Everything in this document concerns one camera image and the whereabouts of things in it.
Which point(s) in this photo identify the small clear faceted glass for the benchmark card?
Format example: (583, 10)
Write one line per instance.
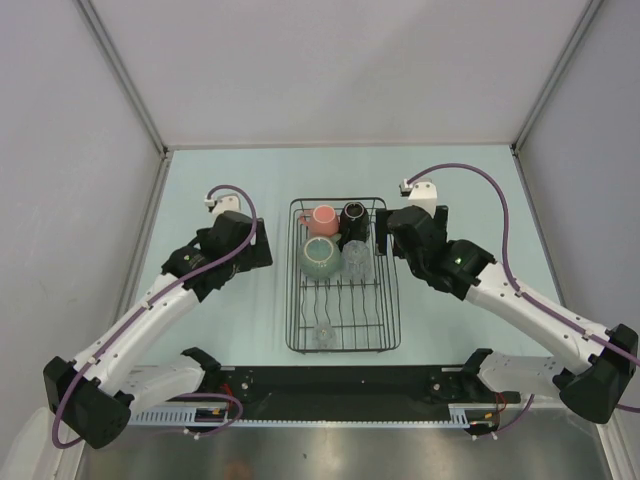
(324, 337)

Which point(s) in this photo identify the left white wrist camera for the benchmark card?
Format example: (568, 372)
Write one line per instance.
(224, 203)

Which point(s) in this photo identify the green ceramic cup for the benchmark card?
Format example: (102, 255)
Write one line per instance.
(319, 258)

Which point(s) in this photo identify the white slotted cable duct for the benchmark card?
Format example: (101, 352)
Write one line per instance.
(177, 416)

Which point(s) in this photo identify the tall clear faceted glass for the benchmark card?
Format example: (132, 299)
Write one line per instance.
(357, 260)

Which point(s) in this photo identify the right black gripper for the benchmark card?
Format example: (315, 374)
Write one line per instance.
(382, 230)

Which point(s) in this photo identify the black cup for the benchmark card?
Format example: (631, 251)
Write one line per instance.
(354, 223)

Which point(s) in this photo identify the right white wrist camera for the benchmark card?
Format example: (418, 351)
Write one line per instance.
(421, 192)

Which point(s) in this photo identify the pink mug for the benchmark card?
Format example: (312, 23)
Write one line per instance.
(320, 221)

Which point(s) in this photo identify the black wire dish rack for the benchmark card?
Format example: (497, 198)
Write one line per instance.
(364, 314)

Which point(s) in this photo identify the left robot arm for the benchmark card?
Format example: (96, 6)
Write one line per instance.
(94, 395)

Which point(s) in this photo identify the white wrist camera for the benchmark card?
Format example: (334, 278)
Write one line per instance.
(224, 203)
(421, 192)

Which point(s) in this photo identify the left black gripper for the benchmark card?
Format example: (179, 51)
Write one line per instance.
(257, 254)

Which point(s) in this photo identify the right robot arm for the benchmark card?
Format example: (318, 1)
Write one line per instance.
(589, 366)

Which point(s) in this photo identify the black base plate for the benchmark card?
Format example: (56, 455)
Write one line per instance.
(348, 393)

